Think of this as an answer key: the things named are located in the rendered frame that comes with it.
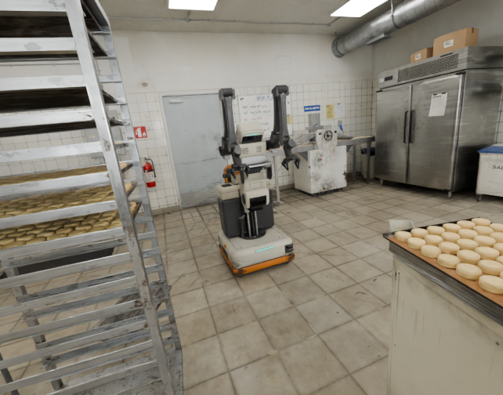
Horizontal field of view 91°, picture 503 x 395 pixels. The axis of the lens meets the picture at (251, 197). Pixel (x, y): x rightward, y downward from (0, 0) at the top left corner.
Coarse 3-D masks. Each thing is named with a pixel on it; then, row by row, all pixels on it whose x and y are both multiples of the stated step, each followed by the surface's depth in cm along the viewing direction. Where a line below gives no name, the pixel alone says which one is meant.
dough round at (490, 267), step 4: (480, 260) 66; (484, 260) 66; (488, 260) 66; (492, 260) 66; (480, 264) 65; (484, 264) 64; (488, 264) 64; (492, 264) 64; (496, 264) 64; (500, 264) 64; (480, 268) 65; (484, 268) 64; (488, 268) 63; (492, 268) 63; (496, 268) 62; (500, 268) 62; (484, 272) 64; (488, 272) 63; (492, 272) 63; (496, 272) 62; (500, 272) 62
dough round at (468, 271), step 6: (462, 264) 65; (468, 264) 65; (456, 270) 65; (462, 270) 63; (468, 270) 63; (474, 270) 62; (480, 270) 62; (462, 276) 63; (468, 276) 62; (474, 276) 62; (480, 276) 62
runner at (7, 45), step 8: (0, 40) 62; (8, 40) 62; (16, 40) 63; (24, 40) 63; (32, 40) 64; (40, 40) 64; (48, 40) 64; (56, 40) 65; (64, 40) 65; (72, 40) 66; (0, 48) 62; (8, 48) 63; (16, 48) 63; (24, 48) 64; (32, 48) 64; (40, 48) 64; (48, 48) 65; (56, 48) 65; (64, 48) 66; (72, 48) 66
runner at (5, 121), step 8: (48, 112) 68; (56, 112) 68; (64, 112) 69; (72, 112) 69; (80, 112) 70; (88, 112) 70; (0, 120) 65; (8, 120) 66; (16, 120) 66; (24, 120) 67; (32, 120) 67; (40, 120) 68; (48, 120) 68; (56, 120) 69; (64, 120) 69; (72, 120) 70; (80, 120) 70; (88, 120) 71; (0, 128) 66; (8, 128) 68
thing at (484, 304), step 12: (396, 252) 88; (408, 252) 82; (420, 264) 78; (432, 276) 74; (444, 276) 70; (456, 288) 67; (468, 288) 64; (468, 300) 64; (480, 300) 61; (492, 312) 59
